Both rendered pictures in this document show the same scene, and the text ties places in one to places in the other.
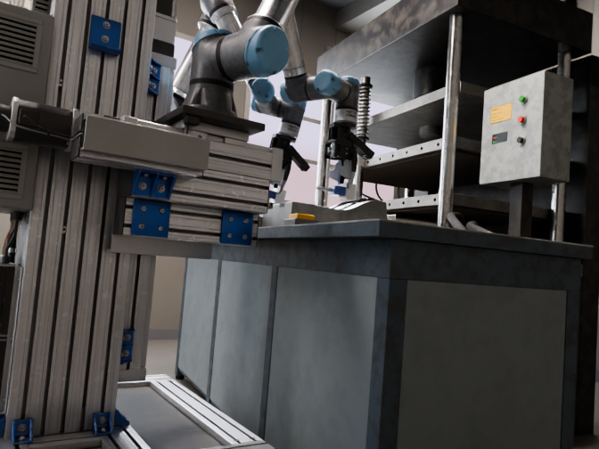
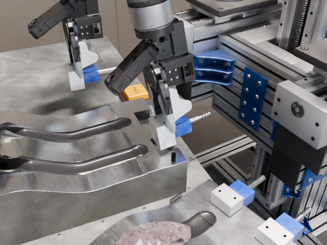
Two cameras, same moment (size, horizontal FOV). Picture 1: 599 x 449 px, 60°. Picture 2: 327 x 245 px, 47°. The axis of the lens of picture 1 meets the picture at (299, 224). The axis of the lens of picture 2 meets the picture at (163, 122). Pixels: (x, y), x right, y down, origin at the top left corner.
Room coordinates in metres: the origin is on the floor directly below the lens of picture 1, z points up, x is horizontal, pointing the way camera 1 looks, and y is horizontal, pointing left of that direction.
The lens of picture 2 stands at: (2.51, 0.11, 1.40)
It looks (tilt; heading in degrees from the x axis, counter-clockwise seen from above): 36 degrees down; 182
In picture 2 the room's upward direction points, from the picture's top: straight up
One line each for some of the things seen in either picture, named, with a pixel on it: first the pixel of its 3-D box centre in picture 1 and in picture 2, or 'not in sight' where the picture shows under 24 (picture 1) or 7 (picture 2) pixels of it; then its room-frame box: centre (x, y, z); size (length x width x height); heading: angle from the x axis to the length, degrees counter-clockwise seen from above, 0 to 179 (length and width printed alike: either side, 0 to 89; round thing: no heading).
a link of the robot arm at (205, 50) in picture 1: (216, 60); not in sight; (1.34, 0.25, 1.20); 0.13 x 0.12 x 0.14; 56
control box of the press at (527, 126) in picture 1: (518, 268); not in sight; (2.04, -0.87, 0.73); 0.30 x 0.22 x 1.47; 25
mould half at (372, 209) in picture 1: (338, 217); (53, 161); (1.94, -0.14, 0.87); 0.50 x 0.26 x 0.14; 115
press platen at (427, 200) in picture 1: (432, 213); not in sight; (2.87, -0.73, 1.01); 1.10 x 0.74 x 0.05; 25
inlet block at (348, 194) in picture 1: (334, 190); (93, 72); (1.67, -0.10, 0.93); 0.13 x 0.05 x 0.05; 115
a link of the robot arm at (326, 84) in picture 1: (327, 86); not in sight; (1.60, -0.05, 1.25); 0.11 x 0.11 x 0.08; 56
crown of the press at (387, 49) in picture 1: (433, 82); not in sight; (2.85, -0.69, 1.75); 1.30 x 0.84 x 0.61; 25
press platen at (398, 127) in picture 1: (438, 126); not in sight; (2.88, -0.74, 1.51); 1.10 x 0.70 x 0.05; 25
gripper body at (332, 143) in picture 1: (341, 142); (79, 13); (1.68, -0.12, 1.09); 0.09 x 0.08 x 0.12; 115
